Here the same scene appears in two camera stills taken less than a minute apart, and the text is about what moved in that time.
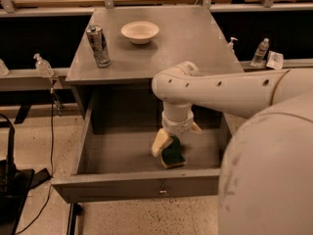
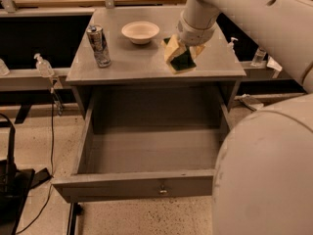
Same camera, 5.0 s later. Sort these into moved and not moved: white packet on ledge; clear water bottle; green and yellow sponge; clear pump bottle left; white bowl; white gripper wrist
Moved: white gripper wrist; green and yellow sponge
Not moved: clear water bottle; white bowl; white packet on ledge; clear pump bottle left
